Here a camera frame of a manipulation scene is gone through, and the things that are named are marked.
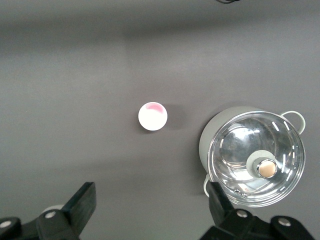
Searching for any pink plastic cup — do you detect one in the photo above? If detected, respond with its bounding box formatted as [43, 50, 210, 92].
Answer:
[137, 101, 169, 132]

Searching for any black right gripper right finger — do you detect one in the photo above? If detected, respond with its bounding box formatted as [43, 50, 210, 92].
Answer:
[199, 181, 316, 240]

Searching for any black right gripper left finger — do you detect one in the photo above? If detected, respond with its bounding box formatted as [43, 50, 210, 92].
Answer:
[0, 181, 97, 240]

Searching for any glass pot lid metal knob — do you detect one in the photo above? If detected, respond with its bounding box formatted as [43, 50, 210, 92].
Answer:
[207, 111, 306, 208]

